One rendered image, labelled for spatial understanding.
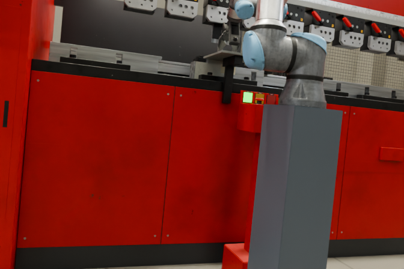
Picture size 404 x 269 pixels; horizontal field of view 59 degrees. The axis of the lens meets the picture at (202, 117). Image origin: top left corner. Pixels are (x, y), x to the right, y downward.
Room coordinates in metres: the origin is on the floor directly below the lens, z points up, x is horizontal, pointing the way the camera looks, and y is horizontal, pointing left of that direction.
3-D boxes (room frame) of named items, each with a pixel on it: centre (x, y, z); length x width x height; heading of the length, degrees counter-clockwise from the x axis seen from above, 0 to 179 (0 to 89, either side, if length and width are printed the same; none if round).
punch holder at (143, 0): (1.72, 0.35, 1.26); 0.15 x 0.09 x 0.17; 108
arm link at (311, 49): (1.17, -0.31, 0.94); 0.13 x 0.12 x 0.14; 99
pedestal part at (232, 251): (1.58, -0.30, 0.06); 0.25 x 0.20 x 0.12; 21
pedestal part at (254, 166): (1.61, -0.28, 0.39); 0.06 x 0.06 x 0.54; 21
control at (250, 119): (1.61, -0.28, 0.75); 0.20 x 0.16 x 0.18; 111
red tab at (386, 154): (2.02, -1.08, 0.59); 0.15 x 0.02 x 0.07; 108
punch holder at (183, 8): (1.78, 0.16, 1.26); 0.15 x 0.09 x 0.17; 108
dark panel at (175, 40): (2.27, 0.32, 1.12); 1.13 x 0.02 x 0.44; 108
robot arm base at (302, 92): (1.17, -0.32, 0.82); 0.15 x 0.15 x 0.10
